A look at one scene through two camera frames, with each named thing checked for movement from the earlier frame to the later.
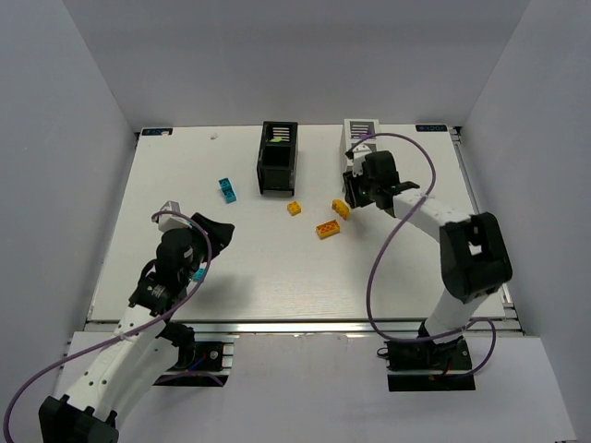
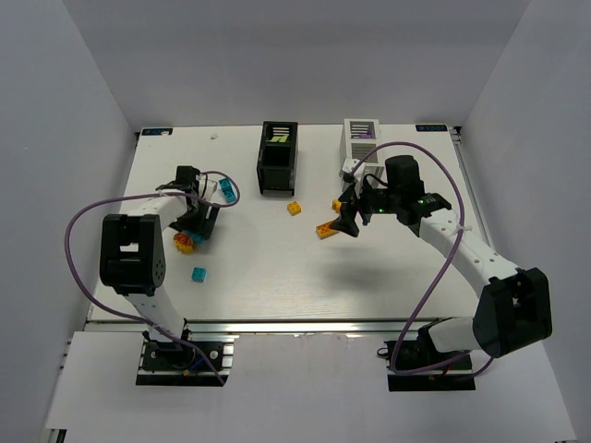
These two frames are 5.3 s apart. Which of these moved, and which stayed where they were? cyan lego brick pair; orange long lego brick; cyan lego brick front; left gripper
Moved: left gripper
Stayed: orange long lego brick; cyan lego brick front; cyan lego brick pair
